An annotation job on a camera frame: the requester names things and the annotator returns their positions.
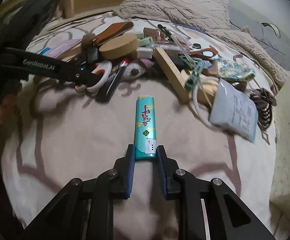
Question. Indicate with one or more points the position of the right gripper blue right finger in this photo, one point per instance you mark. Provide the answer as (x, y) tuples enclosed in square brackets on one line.
[(161, 171)]

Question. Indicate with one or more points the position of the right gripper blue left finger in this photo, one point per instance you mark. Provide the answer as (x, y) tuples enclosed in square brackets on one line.
[(130, 166)]

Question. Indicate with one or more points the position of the teal rectangular packet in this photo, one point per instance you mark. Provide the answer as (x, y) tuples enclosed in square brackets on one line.
[(145, 130)]

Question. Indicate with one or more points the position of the orange white scissors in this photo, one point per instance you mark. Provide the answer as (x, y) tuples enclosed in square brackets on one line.
[(102, 71)]

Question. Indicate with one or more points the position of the purple flat box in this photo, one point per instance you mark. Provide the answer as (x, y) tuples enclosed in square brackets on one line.
[(62, 48)]

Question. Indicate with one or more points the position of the black cosmetic packet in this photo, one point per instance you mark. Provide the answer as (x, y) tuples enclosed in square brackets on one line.
[(105, 93)]

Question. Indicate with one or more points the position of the green circuit board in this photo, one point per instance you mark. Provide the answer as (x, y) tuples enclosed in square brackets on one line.
[(194, 76)]

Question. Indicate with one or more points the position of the wooden block stand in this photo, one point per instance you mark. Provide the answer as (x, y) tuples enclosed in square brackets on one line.
[(173, 74)]

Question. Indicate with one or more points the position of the grey text pouch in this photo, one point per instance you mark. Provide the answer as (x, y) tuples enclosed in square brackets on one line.
[(234, 111)]

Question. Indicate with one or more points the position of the floral fabric pouch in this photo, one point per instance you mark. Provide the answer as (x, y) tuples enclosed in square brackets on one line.
[(233, 71)]

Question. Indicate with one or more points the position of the round cork box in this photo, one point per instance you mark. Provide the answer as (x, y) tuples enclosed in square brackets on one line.
[(119, 46)]

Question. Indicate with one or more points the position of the white storage box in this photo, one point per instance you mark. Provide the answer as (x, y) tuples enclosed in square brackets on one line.
[(280, 191)]

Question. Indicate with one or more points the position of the beige fluffy blanket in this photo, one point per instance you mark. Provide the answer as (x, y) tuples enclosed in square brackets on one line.
[(212, 17)]

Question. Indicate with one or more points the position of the grey pillow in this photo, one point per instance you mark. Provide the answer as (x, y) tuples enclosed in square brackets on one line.
[(242, 15)]

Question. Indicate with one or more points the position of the white cap on headboard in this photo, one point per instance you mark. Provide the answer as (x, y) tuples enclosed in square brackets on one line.
[(274, 28)]

